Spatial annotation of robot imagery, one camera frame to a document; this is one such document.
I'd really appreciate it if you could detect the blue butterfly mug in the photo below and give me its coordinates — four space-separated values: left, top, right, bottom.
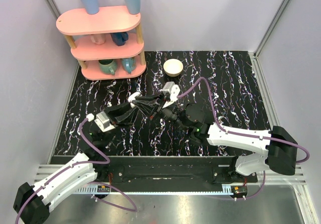
121 57 136 74

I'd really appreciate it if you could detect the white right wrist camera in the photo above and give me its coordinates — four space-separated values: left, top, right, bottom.
161 81 181 108

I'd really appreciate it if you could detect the dark blue mug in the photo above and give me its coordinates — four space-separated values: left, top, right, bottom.
110 32 129 46

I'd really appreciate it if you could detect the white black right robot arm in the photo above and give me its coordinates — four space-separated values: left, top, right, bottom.
130 97 297 182

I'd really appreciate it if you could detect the pink three-tier shelf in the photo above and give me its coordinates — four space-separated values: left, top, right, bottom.
56 6 146 81

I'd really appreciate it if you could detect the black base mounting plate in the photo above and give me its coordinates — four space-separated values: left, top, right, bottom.
99 156 258 184

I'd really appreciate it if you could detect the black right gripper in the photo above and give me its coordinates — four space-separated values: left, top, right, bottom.
132 90 189 132

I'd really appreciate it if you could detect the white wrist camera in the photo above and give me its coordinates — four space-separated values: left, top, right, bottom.
161 81 181 108
86 112 116 133

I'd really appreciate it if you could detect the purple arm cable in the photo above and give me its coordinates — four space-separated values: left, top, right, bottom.
177 77 310 164
15 117 111 224

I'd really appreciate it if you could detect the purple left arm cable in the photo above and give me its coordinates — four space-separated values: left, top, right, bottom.
15 117 111 224

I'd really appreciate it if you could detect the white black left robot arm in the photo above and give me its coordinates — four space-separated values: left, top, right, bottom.
13 102 138 223

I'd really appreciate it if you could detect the cream white bowl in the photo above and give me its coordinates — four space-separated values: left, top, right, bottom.
163 59 184 77

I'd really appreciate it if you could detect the pink mug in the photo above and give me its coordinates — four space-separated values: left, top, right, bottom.
90 34 105 45

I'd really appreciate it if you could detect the green ceramic mug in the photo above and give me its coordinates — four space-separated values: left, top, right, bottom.
98 59 117 75

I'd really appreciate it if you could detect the white square charging case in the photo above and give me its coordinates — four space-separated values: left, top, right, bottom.
128 92 141 108

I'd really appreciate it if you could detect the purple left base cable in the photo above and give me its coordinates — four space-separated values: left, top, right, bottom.
86 181 138 212

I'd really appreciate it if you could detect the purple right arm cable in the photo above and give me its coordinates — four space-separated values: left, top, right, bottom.
177 77 310 164

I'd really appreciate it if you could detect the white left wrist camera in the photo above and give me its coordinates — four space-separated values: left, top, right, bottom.
86 112 116 133

